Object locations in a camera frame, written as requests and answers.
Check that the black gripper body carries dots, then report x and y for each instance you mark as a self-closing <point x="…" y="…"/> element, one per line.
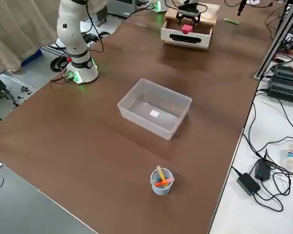
<point x="188" y="10"/>

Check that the red bag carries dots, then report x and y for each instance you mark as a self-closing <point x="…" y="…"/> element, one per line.
<point x="187" y="29"/>

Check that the green stick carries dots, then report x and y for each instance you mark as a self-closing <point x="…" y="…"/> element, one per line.
<point x="231" y="21"/>

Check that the clear plastic box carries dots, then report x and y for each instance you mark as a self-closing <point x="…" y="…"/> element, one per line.
<point x="146" y="122"/>

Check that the white round object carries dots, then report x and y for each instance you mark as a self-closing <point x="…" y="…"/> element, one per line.
<point x="252" y="2"/>

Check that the grey equipment case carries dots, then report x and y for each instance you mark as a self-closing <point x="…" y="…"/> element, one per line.
<point x="122" y="7"/>

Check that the black power supply unit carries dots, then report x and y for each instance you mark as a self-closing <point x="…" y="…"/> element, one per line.
<point x="285" y="90"/>
<point x="288" y="70"/>

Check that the white power strip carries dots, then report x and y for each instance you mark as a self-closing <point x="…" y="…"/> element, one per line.
<point x="92" y="43"/>

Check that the blue plastic bin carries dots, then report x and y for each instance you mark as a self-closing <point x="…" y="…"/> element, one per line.
<point x="33" y="57"/>

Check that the yellow pen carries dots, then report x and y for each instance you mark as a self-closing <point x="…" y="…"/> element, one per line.
<point x="161" y="173"/>

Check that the orange pen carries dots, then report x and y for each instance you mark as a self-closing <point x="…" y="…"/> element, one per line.
<point x="164" y="182"/>

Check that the black power adapter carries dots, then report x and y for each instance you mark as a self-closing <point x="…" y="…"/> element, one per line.
<point x="247" y="184"/>
<point x="262" y="169"/>

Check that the beige curtain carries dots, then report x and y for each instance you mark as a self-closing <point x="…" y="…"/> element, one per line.
<point x="14" y="29"/>

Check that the clear plastic pen cup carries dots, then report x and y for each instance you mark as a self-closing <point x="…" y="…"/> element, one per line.
<point x="161" y="190"/>

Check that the grey side table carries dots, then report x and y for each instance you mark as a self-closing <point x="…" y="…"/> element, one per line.
<point x="19" y="207"/>

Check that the aluminium frame post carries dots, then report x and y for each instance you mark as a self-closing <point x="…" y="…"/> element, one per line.
<point x="274" y="46"/>

